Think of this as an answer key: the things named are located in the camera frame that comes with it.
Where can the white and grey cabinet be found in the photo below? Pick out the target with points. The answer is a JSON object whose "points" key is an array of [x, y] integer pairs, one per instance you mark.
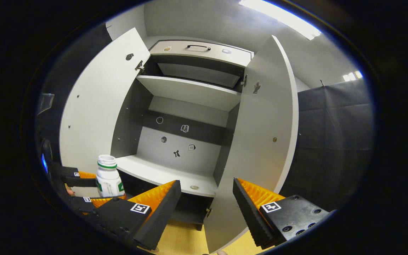
{"points": [[175, 141]]}

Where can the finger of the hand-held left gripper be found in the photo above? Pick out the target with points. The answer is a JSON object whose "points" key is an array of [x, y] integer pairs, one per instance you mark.
{"points": [[83, 204], [80, 182]]}

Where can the white cabinet door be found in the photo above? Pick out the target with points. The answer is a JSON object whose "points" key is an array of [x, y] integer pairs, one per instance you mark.
{"points": [[97, 113], [257, 141]]}

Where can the white plastic bottle green label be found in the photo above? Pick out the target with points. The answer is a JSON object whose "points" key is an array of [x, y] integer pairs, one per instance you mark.
{"points": [[109, 180]]}

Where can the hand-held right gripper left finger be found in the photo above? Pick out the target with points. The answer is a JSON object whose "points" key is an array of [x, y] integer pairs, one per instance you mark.
{"points": [[159, 221]]}

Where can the long ceiling light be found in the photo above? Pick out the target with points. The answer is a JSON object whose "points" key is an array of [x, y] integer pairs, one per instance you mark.
{"points": [[282, 19]]}

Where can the white cabinet shelf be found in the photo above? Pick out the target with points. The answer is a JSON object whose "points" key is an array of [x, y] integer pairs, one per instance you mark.
{"points": [[190, 92]]}

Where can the white cabinet drawer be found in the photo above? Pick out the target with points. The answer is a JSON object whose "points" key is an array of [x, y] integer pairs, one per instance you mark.
{"points": [[204, 56]]}

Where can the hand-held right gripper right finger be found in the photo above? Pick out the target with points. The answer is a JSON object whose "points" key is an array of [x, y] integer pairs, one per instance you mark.
{"points": [[250, 216]]}

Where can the small ceiling light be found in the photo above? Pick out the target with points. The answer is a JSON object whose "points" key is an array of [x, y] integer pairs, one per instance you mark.
{"points": [[352, 75]]}

